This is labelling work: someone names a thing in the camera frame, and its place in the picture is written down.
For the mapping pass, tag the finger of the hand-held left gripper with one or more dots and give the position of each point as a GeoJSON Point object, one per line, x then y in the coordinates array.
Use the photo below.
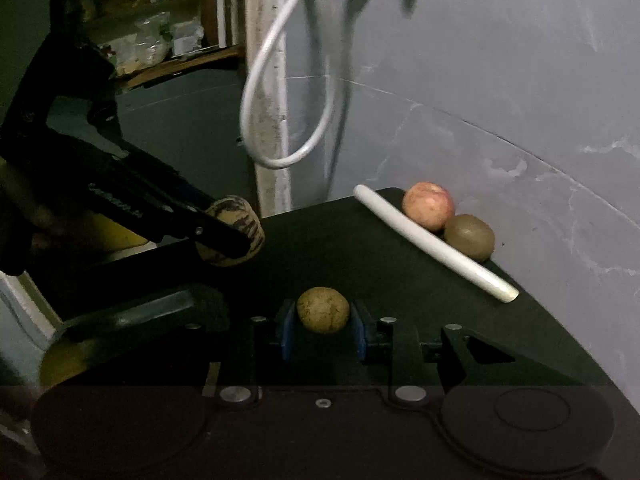
{"type": "Point", "coordinates": [175, 186]}
{"type": "Point", "coordinates": [175, 222]}

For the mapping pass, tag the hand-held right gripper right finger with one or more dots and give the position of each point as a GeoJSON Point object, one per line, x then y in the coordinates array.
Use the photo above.
{"type": "Point", "coordinates": [361, 332]}

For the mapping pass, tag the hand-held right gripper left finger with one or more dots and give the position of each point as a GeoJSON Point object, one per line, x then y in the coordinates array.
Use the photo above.
{"type": "Point", "coordinates": [287, 332]}

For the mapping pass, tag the small round brown fruit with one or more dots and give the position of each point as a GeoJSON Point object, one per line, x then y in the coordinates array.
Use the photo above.
{"type": "Point", "coordinates": [322, 316]}

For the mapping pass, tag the small striped pepino melon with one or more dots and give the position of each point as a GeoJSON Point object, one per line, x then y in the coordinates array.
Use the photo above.
{"type": "Point", "coordinates": [236, 210]}

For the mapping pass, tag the dark cabinet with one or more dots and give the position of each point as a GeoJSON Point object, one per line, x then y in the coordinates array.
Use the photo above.
{"type": "Point", "coordinates": [190, 130]}

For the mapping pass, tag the white leek stalk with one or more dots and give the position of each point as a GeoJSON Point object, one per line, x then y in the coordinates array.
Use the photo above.
{"type": "Point", "coordinates": [435, 242]}

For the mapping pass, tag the wooden shelf board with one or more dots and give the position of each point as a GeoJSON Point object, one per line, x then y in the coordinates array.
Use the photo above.
{"type": "Point", "coordinates": [190, 62]}

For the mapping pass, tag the red apple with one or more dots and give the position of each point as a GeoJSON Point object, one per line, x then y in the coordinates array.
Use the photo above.
{"type": "Point", "coordinates": [429, 206]}

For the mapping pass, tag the brown kiwi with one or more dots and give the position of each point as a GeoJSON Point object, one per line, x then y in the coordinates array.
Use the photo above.
{"type": "Point", "coordinates": [470, 237]}

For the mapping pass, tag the pile of plastic bags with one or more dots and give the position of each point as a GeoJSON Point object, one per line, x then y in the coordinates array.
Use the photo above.
{"type": "Point", "coordinates": [150, 40]}

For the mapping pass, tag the white door frame post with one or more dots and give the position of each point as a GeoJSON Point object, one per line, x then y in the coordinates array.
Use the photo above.
{"type": "Point", "coordinates": [272, 110]}

